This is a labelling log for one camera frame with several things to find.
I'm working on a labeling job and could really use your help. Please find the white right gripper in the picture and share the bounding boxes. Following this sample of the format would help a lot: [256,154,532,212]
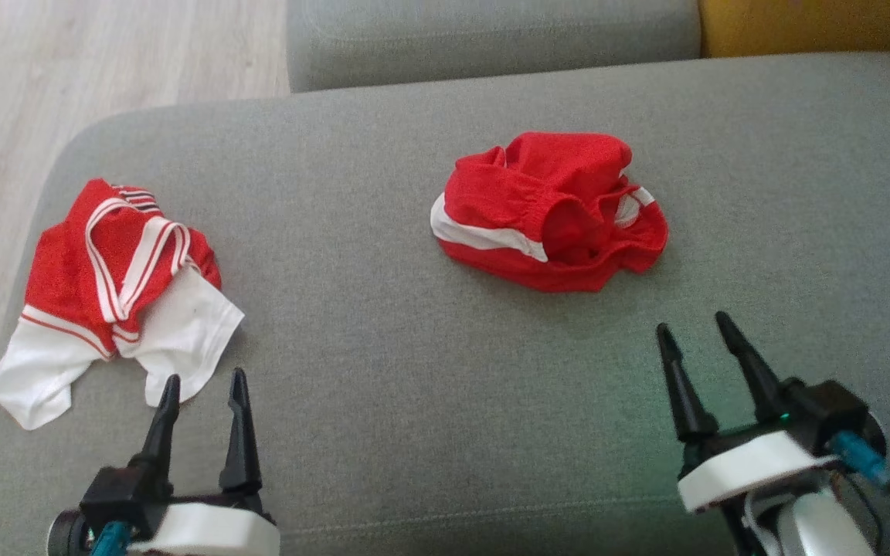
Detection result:
[656,311,841,515]

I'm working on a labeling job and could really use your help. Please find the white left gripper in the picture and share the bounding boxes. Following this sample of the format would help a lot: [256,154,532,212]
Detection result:
[127,368,281,556]

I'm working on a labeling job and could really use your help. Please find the red and white shirt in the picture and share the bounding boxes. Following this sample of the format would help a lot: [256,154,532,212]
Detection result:
[0,178,246,431]

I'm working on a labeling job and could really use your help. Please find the red shorts with white stripe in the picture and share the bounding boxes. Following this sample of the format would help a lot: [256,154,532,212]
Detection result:
[430,131,669,293]

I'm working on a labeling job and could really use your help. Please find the grey sofa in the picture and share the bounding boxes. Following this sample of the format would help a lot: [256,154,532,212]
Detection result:
[0,52,890,556]

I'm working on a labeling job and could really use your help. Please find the yellow cushion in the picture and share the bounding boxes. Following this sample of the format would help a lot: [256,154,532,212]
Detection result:
[698,0,890,59]

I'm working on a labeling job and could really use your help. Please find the grey sofa cushion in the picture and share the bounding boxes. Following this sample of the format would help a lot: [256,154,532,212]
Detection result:
[287,0,702,94]

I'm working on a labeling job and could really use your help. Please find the left camera cable blue plug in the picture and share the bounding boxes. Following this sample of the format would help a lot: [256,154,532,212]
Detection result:
[88,520,134,556]

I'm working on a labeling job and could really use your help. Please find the camera cable blue plug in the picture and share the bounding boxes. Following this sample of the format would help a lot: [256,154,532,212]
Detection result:
[830,431,890,535]
[88,520,134,556]

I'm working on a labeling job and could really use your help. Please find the right camera cable blue plug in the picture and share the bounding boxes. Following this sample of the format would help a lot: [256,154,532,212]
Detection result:
[830,431,890,535]

